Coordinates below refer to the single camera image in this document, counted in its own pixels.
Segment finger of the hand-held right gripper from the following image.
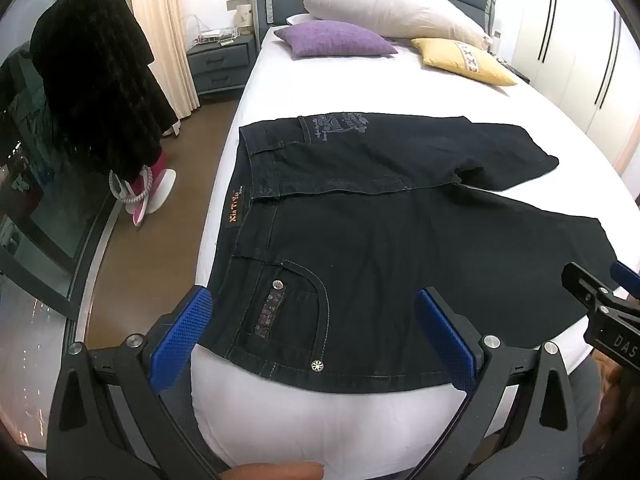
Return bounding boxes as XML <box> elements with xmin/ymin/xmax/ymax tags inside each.
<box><xmin>610</xmin><ymin>260</ymin><xmax>640</xmax><ymax>301</ymax></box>
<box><xmin>561</xmin><ymin>262</ymin><xmax>623</xmax><ymax>316</ymax></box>

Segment tray of small things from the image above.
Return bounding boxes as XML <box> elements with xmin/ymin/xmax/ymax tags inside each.
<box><xmin>197</xmin><ymin>30</ymin><xmax>236</xmax><ymax>46</ymax></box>

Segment black denim pants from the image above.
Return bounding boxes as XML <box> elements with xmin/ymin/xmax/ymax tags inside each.
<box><xmin>197</xmin><ymin>112</ymin><xmax>623</xmax><ymax>395</ymax></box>

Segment person's left hand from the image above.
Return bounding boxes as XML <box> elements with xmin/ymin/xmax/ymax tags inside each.
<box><xmin>220</xmin><ymin>461</ymin><xmax>326</xmax><ymax>480</ymax></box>

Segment person's right forearm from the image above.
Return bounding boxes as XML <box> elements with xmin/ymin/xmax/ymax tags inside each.
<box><xmin>570</xmin><ymin>355</ymin><xmax>640</xmax><ymax>466</ymax></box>

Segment yellow cushion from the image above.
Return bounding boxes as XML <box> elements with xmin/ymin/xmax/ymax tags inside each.
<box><xmin>411</xmin><ymin>37</ymin><xmax>518</xmax><ymax>87</ymax></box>

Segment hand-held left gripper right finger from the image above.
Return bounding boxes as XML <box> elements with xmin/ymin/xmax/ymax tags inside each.
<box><xmin>400</xmin><ymin>286</ymin><xmax>588</xmax><ymax>480</ymax></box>

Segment clear acrylic holder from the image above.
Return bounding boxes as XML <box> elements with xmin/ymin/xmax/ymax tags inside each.
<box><xmin>186</xmin><ymin>12</ymin><xmax>211</xmax><ymax>43</ymax></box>

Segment dark bedside table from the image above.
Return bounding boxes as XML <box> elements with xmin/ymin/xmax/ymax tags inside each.
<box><xmin>492</xmin><ymin>57</ymin><xmax>531</xmax><ymax>83</ymax></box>

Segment purple cushion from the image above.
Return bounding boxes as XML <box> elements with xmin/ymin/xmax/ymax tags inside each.
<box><xmin>273</xmin><ymin>20</ymin><xmax>399</xmax><ymax>58</ymax></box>

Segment black fuzzy coat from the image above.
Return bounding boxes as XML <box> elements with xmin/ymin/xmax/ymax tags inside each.
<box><xmin>29</xmin><ymin>0</ymin><xmax>180</xmax><ymax>183</ymax></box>

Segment grey nightstand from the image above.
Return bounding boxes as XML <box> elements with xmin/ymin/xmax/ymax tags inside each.
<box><xmin>186</xmin><ymin>34</ymin><xmax>258</xmax><ymax>97</ymax></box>

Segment white wardrobe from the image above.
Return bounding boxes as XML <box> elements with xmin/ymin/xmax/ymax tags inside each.
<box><xmin>510</xmin><ymin>0</ymin><xmax>640</xmax><ymax>171</ymax></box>

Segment bed with white sheet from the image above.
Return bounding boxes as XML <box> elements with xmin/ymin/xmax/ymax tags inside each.
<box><xmin>190</xmin><ymin>22</ymin><xmax>640</xmax><ymax>471</ymax></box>

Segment large white pillow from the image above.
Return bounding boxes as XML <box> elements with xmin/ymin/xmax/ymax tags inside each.
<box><xmin>302</xmin><ymin>0</ymin><xmax>493</xmax><ymax>51</ymax></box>

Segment pink and white appliance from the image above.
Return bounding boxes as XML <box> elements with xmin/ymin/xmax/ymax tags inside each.
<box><xmin>109</xmin><ymin>152</ymin><xmax>177</xmax><ymax>228</ymax></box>

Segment cream curtain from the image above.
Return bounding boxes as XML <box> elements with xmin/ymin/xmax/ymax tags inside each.
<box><xmin>125</xmin><ymin>0</ymin><xmax>201</xmax><ymax>121</ymax></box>

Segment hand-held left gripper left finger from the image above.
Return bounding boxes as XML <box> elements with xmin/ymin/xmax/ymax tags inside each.
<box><xmin>46</xmin><ymin>285</ymin><xmax>236</xmax><ymax>480</ymax></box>

